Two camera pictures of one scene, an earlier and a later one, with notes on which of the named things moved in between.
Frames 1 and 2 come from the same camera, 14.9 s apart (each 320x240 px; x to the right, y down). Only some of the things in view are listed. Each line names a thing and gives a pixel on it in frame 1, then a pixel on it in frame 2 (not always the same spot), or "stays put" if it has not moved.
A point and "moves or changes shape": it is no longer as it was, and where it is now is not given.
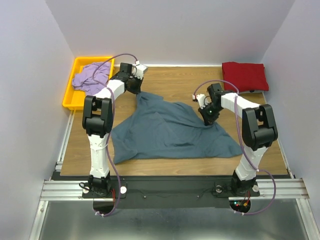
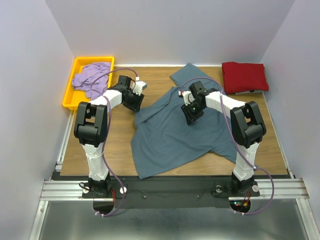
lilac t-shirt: x=84 y=80 stays put
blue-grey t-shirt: x=161 y=128 moves or changes shape
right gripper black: x=208 y=119 -> x=191 y=116
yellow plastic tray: x=73 y=98 stays put
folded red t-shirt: x=244 y=76 stays put
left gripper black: x=136 y=87 -> x=135 y=102
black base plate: x=172 y=192 stays put
